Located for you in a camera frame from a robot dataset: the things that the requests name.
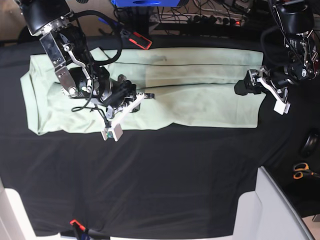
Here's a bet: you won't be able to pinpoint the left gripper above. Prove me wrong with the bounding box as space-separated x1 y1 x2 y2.
234 66 292 97

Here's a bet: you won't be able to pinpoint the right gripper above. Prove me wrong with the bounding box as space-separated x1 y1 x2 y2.
99 74 155 119

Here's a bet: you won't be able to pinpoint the light green T-shirt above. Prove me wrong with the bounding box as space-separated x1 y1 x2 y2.
20 47 265 136

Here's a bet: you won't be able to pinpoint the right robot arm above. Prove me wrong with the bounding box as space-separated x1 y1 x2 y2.
16 0 152 120

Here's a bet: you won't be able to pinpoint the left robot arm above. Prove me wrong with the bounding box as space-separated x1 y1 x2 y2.
234 0 320 97

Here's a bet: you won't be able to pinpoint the orange black tool on table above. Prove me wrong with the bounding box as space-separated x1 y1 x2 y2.
120 28 153 50

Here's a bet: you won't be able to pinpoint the blue box at top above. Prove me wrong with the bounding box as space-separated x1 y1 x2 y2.
111 0 189 8

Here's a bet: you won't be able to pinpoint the white power strip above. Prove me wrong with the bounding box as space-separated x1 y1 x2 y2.
149 12 247 27

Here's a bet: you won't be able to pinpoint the white bin right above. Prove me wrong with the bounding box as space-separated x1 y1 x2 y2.
232 166 314 240

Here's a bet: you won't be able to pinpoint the white bin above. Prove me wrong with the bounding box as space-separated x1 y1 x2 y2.
232 166 314 240
0 181 36 240

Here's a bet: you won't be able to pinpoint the red blue tool bottom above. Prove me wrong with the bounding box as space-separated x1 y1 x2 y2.
69 219 111 240

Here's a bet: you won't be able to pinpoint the white bin left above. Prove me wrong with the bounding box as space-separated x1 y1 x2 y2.
0 181 36 240

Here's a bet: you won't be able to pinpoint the orange handled scissors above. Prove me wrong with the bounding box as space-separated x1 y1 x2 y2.
293 162 320 180

